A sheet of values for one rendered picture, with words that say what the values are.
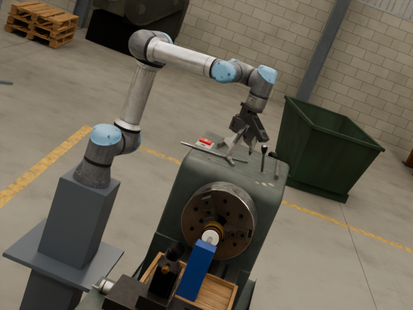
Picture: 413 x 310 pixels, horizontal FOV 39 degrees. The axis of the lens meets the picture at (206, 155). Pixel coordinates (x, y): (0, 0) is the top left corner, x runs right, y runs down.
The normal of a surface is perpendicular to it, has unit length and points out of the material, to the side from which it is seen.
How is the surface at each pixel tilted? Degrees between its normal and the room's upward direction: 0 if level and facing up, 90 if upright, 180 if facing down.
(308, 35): 90
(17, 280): 0
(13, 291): 0
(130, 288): 0
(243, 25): 90
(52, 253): 90
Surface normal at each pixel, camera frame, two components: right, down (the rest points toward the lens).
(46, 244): -0.17, 0.25
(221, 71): -0.44, 0.12
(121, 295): 0.34, -0.89
